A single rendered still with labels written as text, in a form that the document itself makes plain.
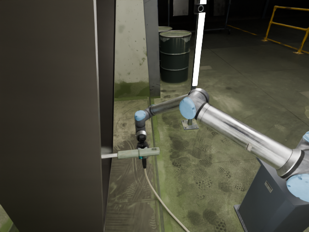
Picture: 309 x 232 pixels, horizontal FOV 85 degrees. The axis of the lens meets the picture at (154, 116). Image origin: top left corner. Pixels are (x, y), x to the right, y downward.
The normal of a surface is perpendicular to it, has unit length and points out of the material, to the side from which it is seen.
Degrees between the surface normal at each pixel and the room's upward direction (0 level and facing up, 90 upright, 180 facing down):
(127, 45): 90
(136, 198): 0
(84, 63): 90
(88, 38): 90
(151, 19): 90
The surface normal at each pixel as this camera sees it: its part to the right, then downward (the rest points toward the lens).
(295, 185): -0.60, 0.51
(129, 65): 0.07, 0.59
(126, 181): -0.05, -0.80
